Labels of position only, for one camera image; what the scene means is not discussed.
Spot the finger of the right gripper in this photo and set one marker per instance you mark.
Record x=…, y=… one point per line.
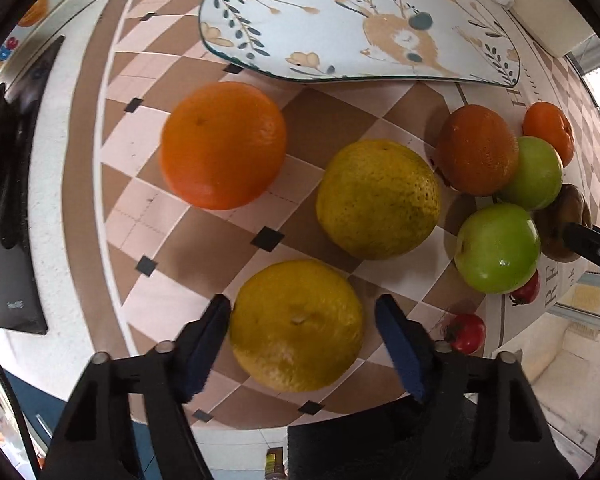
x=582, y=241

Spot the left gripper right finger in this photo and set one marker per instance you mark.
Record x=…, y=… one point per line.
x=481, y=417

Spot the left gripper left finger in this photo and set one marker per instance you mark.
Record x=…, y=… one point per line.
x=94, y=438

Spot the brown russet pear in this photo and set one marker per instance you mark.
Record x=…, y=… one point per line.
x=568, y=207

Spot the green apple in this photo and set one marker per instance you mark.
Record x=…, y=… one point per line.
x=497, y=249
x=538, y=178

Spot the orange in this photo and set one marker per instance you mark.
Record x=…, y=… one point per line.
x=546, y=121
x=223, y=146

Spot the dark orange tangerine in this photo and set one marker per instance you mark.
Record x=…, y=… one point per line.
x=476, y=151

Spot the yellow lemon-like citrus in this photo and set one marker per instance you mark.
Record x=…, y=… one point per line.
x=296, y=326

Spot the yellow-green citrus fruit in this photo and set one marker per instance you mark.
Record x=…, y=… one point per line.
x=378, y=199

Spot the red cherry tomato left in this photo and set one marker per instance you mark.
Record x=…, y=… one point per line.
x=465, y=333

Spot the red cherry tomato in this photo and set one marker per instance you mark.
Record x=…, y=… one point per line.
x=528, y=292
x=465, y=333

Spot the red cherry tomato right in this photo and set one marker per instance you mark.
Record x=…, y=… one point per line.
x=528, y=292

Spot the black gas stove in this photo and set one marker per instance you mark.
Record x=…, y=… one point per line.
x=20, y=305

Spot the checkered table mat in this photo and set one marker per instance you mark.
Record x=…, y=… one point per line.
x=145, y=263

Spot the oval deer pattern plate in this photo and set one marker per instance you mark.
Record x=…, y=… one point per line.
x=338, y=40

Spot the colourful wall stickers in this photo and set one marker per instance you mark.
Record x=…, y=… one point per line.
x=37, y=13

